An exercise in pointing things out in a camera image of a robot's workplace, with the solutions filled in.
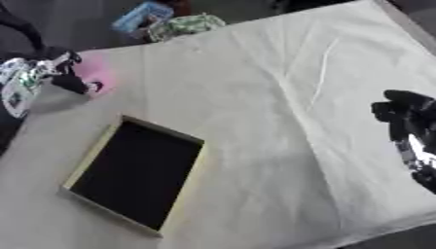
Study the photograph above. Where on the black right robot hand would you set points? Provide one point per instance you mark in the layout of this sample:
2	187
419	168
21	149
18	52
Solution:
406	108

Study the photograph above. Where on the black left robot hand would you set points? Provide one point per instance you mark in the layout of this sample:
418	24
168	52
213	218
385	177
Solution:
71	82

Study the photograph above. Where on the pink soft toy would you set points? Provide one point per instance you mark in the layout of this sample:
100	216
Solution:
99	71

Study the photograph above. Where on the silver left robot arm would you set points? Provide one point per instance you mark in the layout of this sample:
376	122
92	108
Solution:
20	81

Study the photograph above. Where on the tan box with black inside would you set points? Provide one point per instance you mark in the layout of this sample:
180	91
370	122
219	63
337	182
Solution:
136	173

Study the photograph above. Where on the blue plastic package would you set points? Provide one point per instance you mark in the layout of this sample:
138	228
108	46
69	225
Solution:
141	16

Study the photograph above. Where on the green and white patterned bag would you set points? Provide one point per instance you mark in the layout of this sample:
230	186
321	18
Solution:
184	26

